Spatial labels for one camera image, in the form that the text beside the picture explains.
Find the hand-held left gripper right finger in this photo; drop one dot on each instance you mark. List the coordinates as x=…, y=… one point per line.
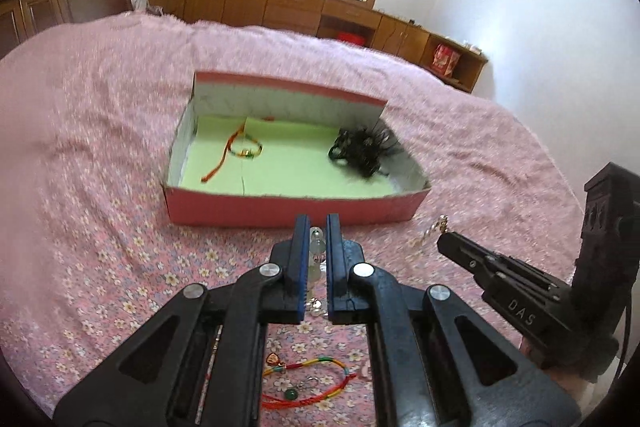
x=332, y=267

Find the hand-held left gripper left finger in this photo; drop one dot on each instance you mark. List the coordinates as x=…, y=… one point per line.
x=300, y=267

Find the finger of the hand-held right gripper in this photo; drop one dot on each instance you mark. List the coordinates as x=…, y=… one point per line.
x=462, y=254

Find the pink cardboard box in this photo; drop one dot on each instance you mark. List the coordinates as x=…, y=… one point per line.
x=300, y=167

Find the person's right hand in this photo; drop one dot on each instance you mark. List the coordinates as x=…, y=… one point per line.
x=532, y=353

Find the black feather hair accessory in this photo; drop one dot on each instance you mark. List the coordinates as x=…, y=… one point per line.
x=362, y=147

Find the red gift box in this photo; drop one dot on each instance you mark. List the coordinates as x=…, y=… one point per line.
x=445, y=59

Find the pink floral bedspread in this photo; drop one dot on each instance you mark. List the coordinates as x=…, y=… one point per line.
x=100, y=157

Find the red flat item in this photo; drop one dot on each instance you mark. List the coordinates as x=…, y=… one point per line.
x=351, y=39

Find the long wooden cabinet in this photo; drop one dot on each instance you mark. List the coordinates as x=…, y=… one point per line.
x=280, y=7

